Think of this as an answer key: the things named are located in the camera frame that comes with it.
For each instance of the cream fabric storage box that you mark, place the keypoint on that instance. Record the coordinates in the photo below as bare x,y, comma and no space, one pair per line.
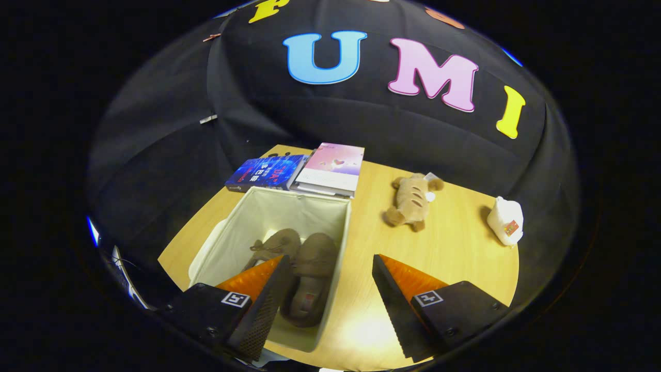
268,212

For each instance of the pink cover book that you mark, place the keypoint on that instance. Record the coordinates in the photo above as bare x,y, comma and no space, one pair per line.
335,160

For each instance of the open laptop computer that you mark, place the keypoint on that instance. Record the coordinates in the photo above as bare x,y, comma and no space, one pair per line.
93,231

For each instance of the black backdrop cloth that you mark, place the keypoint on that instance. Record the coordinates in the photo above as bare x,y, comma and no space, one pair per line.
155,170

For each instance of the fabric storage box lid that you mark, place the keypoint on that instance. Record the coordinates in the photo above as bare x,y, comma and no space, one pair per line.
204,253

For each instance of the brown plush toy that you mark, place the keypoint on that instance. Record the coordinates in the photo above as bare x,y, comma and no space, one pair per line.
410,201

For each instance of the blue cover book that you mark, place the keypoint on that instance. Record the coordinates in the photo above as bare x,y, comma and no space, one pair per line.
268,170

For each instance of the white toy with red label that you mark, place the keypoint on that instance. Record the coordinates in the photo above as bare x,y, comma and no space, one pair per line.
503,217

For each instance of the red cloth clip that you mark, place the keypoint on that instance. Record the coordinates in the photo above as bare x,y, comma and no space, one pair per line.
211,37

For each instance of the grey book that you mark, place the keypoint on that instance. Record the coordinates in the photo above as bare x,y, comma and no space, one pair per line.
320,192

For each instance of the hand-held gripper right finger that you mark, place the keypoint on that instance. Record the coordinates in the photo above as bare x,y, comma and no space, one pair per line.
395,310

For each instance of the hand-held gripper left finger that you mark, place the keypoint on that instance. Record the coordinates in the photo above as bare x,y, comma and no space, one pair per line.
266,310

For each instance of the white cloth clip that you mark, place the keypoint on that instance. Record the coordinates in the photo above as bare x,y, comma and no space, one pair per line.
208,119

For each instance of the brown suede shoe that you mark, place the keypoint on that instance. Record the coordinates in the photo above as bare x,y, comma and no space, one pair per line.
279,242
315,258

